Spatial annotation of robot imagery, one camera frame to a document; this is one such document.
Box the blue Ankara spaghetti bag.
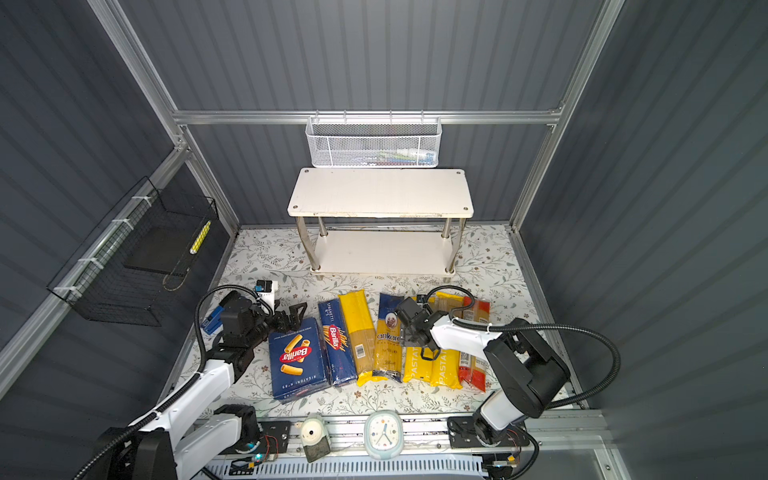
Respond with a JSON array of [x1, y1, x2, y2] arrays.
[[373, 293, 403, 382]]

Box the yellow Pastatime spaghetti bag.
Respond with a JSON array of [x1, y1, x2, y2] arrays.
[[401, 296, 435, 383]]

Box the yellow clear spaghetti bag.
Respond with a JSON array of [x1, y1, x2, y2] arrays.
[[339, 290, 380, 387]]

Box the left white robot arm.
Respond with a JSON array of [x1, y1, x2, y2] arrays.
[[76, 285, 307, 479]]

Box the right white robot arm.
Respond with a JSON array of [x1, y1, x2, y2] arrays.
[[395, 298, 571, 445]]

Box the white two-tier shelf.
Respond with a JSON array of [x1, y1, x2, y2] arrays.
[[287, 168, 474, 277]]

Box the blue stapler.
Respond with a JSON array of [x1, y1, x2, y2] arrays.
[[200, 306, 224, 335]]

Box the blue Barilla rigatoni box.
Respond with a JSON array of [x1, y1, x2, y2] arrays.
[[268, 318, 330, 403]]

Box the blue Barilla spaghetti box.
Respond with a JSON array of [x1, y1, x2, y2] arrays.
[[318, 299, 357, 387]]

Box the red spaghetti bag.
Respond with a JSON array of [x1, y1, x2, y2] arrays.
[[458, 299, 492, 394]]

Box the yellow green marker pen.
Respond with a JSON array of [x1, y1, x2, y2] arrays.
[[189, 220, 211, 255]]

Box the white analog clock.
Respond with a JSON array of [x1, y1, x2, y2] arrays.
[[363, 410, 404, 460]]

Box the tape roll dispenser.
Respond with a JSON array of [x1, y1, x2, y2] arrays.
[[299, 414, 331, 463]]

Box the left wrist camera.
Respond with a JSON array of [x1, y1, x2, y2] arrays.
[[254, 280, 279, 309]]

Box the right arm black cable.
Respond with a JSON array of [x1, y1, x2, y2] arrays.
[[424, 285, 622, 412]]

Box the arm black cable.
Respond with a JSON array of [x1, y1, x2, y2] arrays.
[[424, 285, 622, 412], [71, 284, 277, 480]]

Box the black wire mesh basket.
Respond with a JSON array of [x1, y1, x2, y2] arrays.
[[48, 179, 218, 327]]

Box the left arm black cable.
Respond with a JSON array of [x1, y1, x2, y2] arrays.
[[71, 284, 277, 480]]

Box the white wire mesh basket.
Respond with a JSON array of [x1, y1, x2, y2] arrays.
[[305, 119, 443, 169]]

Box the aluminium mounting rail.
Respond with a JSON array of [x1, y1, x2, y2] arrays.
[[203, 411, 625, 479]]

